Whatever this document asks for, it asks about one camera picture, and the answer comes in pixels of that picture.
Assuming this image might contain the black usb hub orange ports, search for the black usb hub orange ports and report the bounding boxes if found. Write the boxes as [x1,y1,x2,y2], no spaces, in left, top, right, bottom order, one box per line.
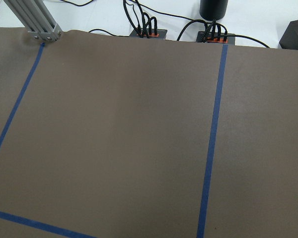
[129,29,167,40]

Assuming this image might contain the black cylindrical device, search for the black cylindrical device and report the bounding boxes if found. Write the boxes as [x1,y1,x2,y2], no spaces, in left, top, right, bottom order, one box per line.
[199,0,228,21]

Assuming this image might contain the black box with label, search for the black box with label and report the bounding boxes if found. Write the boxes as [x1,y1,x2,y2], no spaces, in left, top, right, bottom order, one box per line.
[279,20,298,50]

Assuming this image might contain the aluminium frame post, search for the aluminium frame post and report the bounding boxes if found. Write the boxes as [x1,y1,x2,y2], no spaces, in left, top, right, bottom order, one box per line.
[5,0,63,42]

